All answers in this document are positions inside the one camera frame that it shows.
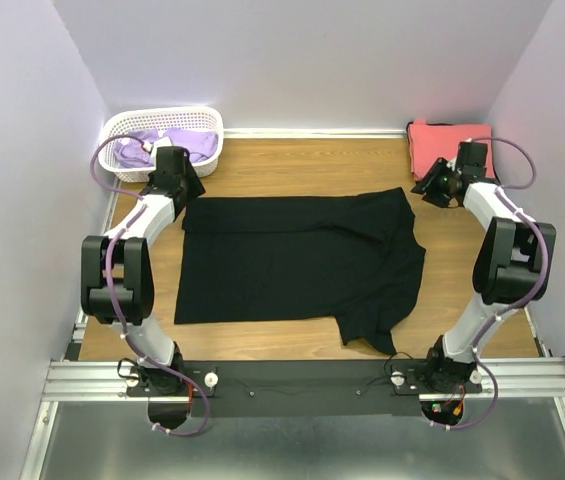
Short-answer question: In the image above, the black t shirt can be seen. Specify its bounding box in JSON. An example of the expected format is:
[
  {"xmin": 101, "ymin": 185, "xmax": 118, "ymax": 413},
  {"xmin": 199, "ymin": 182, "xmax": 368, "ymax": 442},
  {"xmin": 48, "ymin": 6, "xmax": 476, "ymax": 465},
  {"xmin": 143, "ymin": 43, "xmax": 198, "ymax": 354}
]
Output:
[
  {"xmin": 405, "ymin": 121, "xmax": 505, "ymax": 195},
  {"xmin": 174, "ymin": 188, "xmax": 426, "ymax": 355}
]

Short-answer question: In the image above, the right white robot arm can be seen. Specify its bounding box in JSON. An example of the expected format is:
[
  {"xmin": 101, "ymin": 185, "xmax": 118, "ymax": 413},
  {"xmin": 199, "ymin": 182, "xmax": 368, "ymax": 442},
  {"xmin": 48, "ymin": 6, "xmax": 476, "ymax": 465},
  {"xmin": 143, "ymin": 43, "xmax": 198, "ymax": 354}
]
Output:
[{"xmin": 412, "ymin": 137, "xmax": 557, "ymax": 392}]

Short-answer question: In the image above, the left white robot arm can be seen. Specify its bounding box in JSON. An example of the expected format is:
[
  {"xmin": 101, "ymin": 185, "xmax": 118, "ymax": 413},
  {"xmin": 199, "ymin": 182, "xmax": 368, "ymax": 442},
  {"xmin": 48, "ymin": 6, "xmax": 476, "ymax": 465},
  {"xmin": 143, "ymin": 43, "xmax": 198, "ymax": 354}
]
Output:
[{"xmin": 80, "ymin": 146, "xmax": 207, "ymax": 397}]

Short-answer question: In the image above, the folded red t shirt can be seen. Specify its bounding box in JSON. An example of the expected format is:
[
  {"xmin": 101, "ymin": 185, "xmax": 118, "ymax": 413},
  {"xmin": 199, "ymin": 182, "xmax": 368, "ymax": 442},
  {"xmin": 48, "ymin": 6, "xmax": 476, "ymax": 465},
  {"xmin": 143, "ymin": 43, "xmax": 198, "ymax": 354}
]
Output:
[{"xmin": 406, "ymin": 119, "xmax": 493, "ymax": 181}]

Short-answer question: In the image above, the purple t shirt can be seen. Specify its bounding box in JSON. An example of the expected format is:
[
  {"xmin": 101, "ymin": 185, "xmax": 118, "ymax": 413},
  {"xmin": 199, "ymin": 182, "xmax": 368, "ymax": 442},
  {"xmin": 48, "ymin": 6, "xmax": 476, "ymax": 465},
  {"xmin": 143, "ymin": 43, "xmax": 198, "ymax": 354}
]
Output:
[{"xmin": 113, "ymin": 127, "xmax": 218, "ymax": 168}]

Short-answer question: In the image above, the white plastic laundry basket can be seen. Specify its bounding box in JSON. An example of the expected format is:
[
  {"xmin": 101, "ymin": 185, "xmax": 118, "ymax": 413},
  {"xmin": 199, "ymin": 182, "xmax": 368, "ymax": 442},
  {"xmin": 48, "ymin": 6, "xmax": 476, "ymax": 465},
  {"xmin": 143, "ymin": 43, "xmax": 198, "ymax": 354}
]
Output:
[{"xmin": 98, "ymin": 106, "xmax": 224, "ymax": 183}]

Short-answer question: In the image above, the folded black t shirt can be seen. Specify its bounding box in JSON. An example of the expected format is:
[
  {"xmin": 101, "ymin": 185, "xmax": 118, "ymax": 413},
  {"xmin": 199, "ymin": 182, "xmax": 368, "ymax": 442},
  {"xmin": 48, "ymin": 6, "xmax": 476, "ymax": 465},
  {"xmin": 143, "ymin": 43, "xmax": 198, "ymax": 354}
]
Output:
[{"xmin": 405, "ymin": 121, "xmax": 505, "ymax": 195}]

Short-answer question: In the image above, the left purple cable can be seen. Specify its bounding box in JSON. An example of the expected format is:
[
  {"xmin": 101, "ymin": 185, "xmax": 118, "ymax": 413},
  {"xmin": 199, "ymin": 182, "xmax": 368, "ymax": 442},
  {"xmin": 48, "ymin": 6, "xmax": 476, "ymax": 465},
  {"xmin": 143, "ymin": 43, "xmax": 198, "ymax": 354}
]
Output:
[{"xmin": 90, "ymin": 134, "xmax": 212, "ymax": 439}]

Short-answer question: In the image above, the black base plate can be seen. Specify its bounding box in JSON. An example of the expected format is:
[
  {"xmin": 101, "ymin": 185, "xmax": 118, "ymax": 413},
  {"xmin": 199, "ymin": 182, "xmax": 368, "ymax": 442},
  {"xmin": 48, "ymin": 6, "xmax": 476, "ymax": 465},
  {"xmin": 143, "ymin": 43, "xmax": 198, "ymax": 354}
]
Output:
[{"xmin": 117, "ymin": 353, "xmax": 484, "ymax": 434}]

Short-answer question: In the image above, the aluminium frame rail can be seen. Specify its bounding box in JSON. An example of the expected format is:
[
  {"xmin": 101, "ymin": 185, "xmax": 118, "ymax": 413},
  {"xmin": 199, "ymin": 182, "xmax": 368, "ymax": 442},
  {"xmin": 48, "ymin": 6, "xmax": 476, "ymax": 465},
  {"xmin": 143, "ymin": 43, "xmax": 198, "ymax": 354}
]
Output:
[{"xmin": 41, "ymin": 357, "xmax": 133, "ymax": 401}]

